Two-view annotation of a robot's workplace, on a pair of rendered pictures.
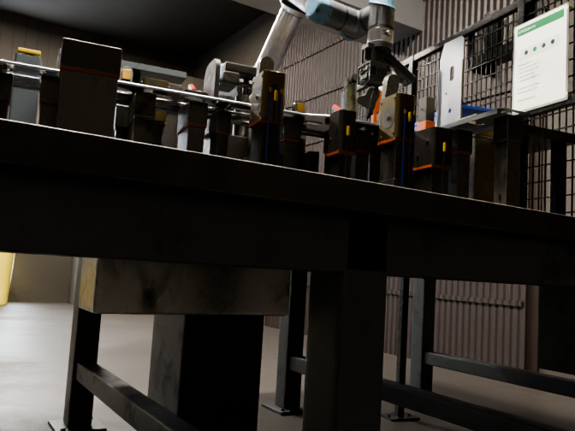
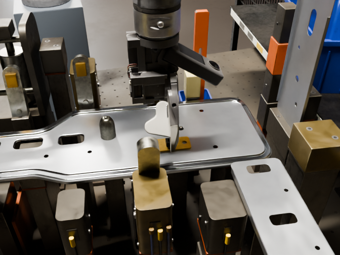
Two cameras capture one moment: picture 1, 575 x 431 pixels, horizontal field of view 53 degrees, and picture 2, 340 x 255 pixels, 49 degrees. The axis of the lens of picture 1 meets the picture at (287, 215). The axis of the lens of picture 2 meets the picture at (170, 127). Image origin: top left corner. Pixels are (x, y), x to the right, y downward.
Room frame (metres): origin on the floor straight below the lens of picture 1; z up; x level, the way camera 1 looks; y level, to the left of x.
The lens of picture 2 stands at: (1.09, -0.40, 1.49)
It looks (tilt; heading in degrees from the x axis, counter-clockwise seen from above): 37 degrees down; 14
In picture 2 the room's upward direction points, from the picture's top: straight up
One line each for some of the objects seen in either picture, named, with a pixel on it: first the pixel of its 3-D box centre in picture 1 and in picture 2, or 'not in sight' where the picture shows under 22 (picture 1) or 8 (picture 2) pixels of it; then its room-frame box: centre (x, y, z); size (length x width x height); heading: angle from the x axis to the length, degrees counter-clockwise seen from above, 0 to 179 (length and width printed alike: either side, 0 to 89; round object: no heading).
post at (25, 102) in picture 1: (20, 133); not in sight; (1.63, 0.77, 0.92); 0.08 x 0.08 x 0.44; 23
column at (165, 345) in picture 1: (206, 335); not in sight; (2.13, 0.26, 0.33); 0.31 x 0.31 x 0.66; 32
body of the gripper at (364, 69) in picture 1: (376, 66); (154, 65); (1.64, -0.23, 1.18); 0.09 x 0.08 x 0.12; 113
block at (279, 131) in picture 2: not in sight; (274, 170); (1.79, -0.49, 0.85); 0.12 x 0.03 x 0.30; 23
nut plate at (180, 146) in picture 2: not in sight; (169, 142); (1.65, -0.26, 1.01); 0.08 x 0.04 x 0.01; 113
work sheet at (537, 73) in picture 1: (541, 61); not in sight; (1.82, -0.79, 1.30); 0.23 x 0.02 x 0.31; 23
